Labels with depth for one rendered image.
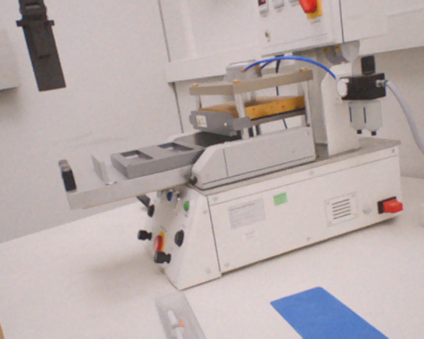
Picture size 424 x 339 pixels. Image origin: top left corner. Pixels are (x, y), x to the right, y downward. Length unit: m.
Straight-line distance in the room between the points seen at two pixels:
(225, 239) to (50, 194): 1.59
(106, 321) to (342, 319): 0.40
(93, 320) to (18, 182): 1.54
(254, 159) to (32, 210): 1.64
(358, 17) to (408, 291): 0.53
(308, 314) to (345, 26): 0.56
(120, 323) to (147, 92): 1.80
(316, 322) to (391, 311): 0.11
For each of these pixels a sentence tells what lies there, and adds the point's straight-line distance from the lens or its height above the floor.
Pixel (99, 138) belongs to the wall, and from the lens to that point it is 2.42.
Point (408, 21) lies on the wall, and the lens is 1.34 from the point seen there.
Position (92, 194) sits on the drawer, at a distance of 0.87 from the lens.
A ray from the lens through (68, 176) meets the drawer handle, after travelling 0.89.
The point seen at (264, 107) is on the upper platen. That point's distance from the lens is 0.96.
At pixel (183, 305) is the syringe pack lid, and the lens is 0.80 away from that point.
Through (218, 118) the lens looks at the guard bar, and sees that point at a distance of 0.96.
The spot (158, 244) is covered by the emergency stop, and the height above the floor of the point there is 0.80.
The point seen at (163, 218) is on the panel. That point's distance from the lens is 1.04.
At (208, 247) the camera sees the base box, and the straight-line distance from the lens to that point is 0.88.
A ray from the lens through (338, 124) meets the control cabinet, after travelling 0.99.
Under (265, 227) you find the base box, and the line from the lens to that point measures 0.92.
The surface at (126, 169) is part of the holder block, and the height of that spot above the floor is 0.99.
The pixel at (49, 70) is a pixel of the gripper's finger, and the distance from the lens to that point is 0.55.
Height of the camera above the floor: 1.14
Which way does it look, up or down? 13 degrees down
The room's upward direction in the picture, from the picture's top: 10 degrees counter-clockwise
